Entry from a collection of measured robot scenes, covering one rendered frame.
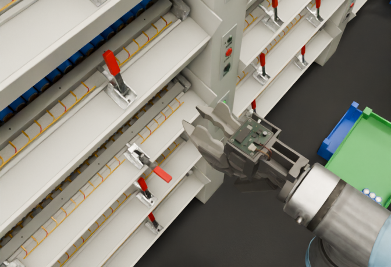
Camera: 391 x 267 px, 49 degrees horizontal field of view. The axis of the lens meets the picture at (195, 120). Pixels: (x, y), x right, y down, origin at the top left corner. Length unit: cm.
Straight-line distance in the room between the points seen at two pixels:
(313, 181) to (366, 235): 10
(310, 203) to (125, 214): 45
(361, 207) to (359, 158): 76
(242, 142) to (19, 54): 34
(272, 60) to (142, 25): 59
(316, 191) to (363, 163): 77
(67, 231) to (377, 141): 97
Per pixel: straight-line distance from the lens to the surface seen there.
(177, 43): 68
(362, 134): 141
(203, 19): 69
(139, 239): 114
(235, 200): 135
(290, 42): 124
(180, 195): 118
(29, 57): 45
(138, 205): 96
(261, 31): 98
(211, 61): 75
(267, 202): 136
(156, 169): 76
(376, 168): 140
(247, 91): 111
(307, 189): 64
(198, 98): 86
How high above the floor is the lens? 125
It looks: 58 degrees down
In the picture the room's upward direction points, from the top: straight up
